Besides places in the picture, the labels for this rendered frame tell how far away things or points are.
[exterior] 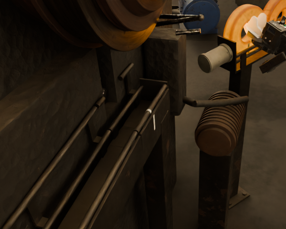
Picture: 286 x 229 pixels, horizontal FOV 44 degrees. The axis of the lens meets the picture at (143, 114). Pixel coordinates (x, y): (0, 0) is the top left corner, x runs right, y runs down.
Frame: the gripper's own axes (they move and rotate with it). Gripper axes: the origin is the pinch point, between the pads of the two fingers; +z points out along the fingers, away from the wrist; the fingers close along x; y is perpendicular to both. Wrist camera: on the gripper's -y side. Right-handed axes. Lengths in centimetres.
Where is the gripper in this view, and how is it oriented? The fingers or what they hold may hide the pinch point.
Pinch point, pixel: (245, 24)
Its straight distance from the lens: 116.6
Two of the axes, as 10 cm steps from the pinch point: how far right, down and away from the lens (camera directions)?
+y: 0.8, -6.6, -7.4
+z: -5.6, -6.5, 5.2
